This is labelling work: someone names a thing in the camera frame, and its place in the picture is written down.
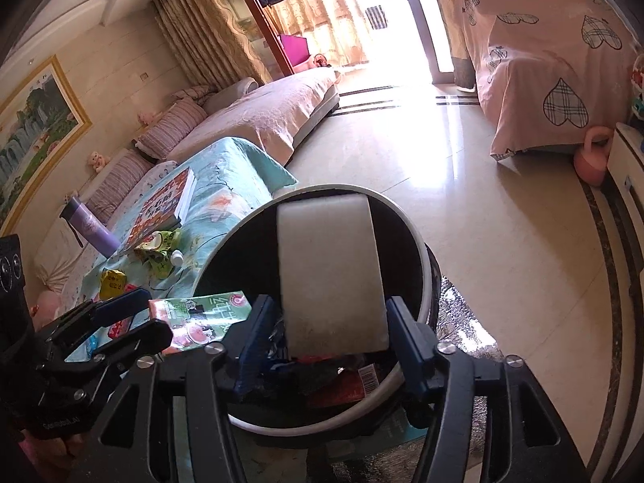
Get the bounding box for striped purple pillow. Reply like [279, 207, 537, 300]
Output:
[83, 148, 154, 222]
[137, 98, 209, 159]

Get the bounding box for beige patterned curtain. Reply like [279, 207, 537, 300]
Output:
[151, 0, 255, 89]
[427, 0, 484, 91]

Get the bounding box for person's left hand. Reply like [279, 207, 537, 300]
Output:
[17, 430, 84, 471]

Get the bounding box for red snack wrapper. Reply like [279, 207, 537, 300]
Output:
[302, 355, 383, 409]

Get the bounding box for sheer yellow curtain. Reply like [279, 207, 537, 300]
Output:
[282, 0, 373, 66]

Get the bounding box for colourful picture book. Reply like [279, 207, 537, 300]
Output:
[121, 167, 198, 252]

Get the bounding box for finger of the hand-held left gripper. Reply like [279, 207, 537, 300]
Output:
[40, 319, 174, 379]
[50, 287, 152, 350]

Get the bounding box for pink kettlebell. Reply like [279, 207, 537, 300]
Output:
[574, 128, 615, 186]

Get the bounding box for black bin with white rim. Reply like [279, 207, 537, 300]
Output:
[194, 184, 444, 436]

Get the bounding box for magenta chair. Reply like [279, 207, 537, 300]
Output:
[278, 34, 312, 75]

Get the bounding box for armchair under pink heart cloth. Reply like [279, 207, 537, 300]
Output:
[460, 0, 644, 162]

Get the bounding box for white cabinet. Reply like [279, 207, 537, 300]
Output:
[606, 123, 644, 262]

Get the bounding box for wooden sliding door frame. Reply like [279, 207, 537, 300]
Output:
[198, 0, 297, 76]

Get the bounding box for pile of colourful toys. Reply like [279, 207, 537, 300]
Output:
[629, 50, 644, 122]

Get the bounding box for purple water bottle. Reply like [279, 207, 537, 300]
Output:
[60, 197, 122, 257]

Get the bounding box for framed waterfall landscape painting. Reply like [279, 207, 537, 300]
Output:
[0, 55, 94, 235]

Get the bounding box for balcony radiator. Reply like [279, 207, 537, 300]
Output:
[365, 5, 390, 30]

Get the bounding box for yellow wrapper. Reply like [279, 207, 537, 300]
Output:
[99, 268, 126, 300]

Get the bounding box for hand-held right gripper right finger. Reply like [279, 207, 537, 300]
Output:
[385, 296, 589, 483]

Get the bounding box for crumpled pale green carton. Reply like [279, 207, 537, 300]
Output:
[133, 229, 183, 279]

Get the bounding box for white foam block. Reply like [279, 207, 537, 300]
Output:
[277, 194, 390, 355]

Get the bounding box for white cushion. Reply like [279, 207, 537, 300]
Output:
[33, 211, 86, 287]

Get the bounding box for chaise with pink cover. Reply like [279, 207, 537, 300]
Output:
[166, 68, 340, 167]

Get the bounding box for green and pink packet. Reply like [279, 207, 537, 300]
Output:
[148, 289, 252, 355]

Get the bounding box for pink round packet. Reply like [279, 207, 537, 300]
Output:
[108, 284, 139, 338]

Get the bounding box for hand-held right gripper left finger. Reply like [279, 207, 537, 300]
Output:
[65, 294, 277, 483]

